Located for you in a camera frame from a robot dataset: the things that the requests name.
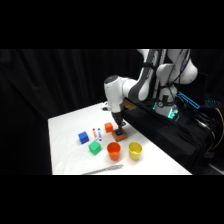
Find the black cloth covered stand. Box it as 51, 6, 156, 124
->
122, 99, 216, 176

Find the green cube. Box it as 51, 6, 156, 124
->
87, 140, 103, 156

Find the tan cable connector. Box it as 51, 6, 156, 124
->
123, 100, 137, 111

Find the blue marker pen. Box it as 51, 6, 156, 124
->
96, 127, 103, 142

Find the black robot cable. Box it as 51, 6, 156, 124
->
162, 49, 194, 101

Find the yellow cable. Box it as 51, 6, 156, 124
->
211, 107, 224, 151

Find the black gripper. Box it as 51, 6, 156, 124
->
111, 111, 127, 133

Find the black curtain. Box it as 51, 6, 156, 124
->
0, 49, 224, 176

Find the small orange cube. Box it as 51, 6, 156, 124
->
103, 122, 115, 134

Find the blue cube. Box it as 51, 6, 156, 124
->
77, 131, 90, 145

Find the brown block with blue square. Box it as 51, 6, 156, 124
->
111, 128, 129, 143

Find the orange plastic cup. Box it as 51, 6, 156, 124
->
106, 141, 122, 162

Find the yellow plastic cup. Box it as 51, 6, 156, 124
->
128, 141, 144, 162

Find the blue lit device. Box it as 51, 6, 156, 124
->
175, 90, 202, 110

